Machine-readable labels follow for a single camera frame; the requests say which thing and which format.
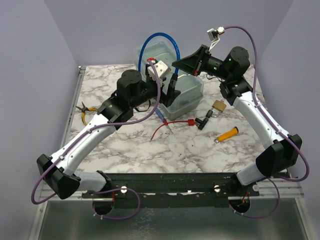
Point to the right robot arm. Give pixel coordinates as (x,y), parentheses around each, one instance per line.
(281,148)

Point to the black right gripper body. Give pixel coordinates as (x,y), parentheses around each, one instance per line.
(209,63)

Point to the aluminium frame rail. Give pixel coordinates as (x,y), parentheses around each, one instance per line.
(281,149)

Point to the brass padlock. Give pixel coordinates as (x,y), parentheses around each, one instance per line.
(217,108)

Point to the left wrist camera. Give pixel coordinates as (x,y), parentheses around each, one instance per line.
(161,68)

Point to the yellow handled pliers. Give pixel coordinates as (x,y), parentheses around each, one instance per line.
(84,109)

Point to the black cylinder lock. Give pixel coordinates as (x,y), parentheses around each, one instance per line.
(201,123)

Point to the orange handled tool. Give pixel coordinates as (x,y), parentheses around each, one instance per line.
(227,135)

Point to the blue cable lock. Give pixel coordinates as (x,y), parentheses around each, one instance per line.
(161,49)

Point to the red cable lock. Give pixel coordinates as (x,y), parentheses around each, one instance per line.
(189,122)

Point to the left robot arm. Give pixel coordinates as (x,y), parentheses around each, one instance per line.
(58,170)

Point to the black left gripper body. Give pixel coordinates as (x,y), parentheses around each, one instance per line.
(150,83)

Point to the blue handled screwdriver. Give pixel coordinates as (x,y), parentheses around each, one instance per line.
(162,118)

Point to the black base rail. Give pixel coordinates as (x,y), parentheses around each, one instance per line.
(172,190)

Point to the clear plastic storage box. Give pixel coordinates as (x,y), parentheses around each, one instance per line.
(191,92)

